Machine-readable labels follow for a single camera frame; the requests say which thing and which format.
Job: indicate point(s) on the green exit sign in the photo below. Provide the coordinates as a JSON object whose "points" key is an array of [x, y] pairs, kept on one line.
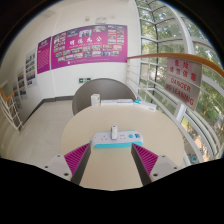
{"points": [[84, 80]]}

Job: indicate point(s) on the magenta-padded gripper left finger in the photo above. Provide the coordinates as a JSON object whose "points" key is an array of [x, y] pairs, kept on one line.
{"points": [[77, 157]]}

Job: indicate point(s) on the long white teal box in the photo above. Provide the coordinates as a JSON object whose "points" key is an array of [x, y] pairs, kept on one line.
{"points": [[145, 105]]}

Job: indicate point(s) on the white photo display board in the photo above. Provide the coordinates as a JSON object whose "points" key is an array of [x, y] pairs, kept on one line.
{"points": [[21, 83], [30, 68]]}

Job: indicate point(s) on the large magenta photo poster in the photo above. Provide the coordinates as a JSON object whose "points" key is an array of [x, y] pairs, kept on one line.
{"points": [[89, 46]]}

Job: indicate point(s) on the white and teal power strip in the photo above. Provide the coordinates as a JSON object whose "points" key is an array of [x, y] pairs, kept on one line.
{"points": [[100, 138]]}

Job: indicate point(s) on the white railing with wooden handrail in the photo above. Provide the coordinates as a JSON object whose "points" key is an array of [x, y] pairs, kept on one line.
{"points": [[173, 56]]}

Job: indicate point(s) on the narrow magenta text poster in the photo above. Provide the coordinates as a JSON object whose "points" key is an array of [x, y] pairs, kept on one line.
{"points": [[43, 55]]}

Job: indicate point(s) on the small upright white box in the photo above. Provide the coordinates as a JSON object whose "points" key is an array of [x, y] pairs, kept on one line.
{"points": [[95, 99]]}

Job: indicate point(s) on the white stair railing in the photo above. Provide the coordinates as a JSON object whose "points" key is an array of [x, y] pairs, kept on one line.
{"points": [[10, 111]]}

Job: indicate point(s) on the white curved window frame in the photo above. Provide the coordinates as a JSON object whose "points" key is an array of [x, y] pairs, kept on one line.
{"points": [[186, 36]]}

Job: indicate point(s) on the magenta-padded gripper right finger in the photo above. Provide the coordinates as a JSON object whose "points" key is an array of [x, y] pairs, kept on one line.
{"points": [[146, 158]]}

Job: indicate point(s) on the metal danger warning sign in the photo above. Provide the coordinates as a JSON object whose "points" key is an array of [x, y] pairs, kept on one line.
{"points": [[183, 83]]}

